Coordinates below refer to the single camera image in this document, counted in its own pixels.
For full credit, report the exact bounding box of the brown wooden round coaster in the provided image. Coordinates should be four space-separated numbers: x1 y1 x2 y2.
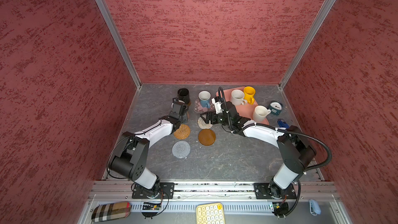
198 129 216 146

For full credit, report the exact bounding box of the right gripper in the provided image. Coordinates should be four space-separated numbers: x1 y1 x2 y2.
200 110 232 125

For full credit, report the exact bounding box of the yellow keypad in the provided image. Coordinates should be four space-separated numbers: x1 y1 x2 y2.
196 202 226 224

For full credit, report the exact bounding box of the pink tray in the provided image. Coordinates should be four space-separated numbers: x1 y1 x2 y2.
224 87 269 124

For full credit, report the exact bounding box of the plaid glasses case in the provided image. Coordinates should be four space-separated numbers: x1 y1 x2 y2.
91 202 132 223

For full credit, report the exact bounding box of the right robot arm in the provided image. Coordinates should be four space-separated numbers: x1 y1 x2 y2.
200 87 332 199

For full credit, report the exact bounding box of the light blue mouse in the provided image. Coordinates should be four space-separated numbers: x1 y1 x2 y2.
309 199 321 216

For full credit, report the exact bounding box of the blue stapler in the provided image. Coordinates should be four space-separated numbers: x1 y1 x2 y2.
277 119 290 129

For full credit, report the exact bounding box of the pink flower coaster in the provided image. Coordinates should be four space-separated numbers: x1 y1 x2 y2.
194 99 215 114

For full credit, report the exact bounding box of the black mug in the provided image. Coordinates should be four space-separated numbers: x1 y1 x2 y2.
177 88 190 105

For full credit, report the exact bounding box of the beige woven round coaster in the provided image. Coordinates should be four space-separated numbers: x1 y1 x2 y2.
198 117 212 129

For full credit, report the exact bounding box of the yellow mug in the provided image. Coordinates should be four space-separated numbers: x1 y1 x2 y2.
244 86 256 105

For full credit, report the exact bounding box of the blue mug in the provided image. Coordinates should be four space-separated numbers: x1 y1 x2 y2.
199 91 211 108

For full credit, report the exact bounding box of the white mug right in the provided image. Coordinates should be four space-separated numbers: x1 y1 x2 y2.
252 105 271 123

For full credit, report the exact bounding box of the white mug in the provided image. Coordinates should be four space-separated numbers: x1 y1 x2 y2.
252 105 271 123
230 89 247 106

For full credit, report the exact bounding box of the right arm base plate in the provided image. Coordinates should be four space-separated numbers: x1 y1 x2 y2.
254 183 297 200

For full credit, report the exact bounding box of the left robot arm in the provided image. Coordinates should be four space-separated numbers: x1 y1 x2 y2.
107 101 189 198

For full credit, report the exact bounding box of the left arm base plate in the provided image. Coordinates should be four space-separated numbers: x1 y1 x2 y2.
132 182 175 199

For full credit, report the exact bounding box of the white mug back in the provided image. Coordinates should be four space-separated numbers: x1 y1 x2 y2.
230 89 247 106

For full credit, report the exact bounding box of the grey round coaster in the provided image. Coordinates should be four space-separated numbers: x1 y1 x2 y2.
172 141 191 159

